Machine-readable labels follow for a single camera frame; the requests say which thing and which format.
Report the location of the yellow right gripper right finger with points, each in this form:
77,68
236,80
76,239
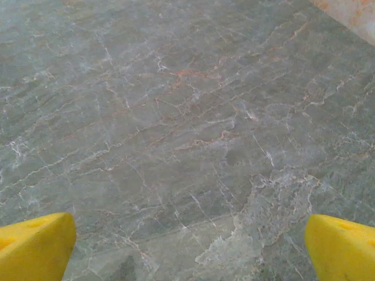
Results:
342,254

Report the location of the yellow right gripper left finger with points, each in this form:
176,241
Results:
32,251

